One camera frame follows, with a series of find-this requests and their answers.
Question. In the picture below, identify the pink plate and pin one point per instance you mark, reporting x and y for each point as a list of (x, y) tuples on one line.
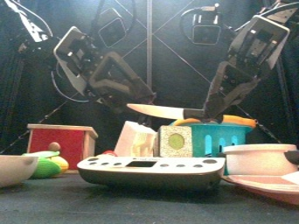
[(268, 183)]

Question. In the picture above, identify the white bowl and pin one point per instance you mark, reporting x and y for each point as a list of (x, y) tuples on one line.
[(14, 169)]

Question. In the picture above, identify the green plush vegetable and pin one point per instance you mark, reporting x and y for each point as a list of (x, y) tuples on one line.
[(44, 169)]

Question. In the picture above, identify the grey vertical frame pole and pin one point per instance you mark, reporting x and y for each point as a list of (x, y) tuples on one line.
[(149, 43)]

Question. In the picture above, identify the brown wooden knob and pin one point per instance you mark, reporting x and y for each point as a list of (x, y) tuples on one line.
[(53, 146)]

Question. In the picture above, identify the red wooden box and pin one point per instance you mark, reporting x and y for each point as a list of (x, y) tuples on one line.
[(65, 140)]

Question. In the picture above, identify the yellow toy fruit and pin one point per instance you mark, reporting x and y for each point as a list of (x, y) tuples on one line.
[(61, 163)]

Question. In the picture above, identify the dark side frame post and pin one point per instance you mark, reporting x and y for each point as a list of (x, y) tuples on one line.
[(285, 102)]

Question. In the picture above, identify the small red toy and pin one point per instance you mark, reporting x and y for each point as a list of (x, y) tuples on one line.
[(109, 152)]

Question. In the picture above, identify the white kitchen scale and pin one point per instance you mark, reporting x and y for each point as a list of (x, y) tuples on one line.
[(151, 172)]

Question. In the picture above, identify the orange toy banana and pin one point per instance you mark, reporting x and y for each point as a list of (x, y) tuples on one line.
[(239, 120)]

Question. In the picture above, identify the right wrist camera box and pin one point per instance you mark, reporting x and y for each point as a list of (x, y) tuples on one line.
[(205, 29)]

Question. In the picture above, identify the white green toy leek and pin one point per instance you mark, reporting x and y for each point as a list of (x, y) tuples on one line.
[(40, 154)]

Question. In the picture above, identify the teal plastic basket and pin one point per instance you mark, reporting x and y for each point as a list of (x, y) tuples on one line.
[(217, 137)]

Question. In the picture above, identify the speckled cube green oval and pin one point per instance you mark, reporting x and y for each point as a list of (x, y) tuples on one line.
[(175, 141)]

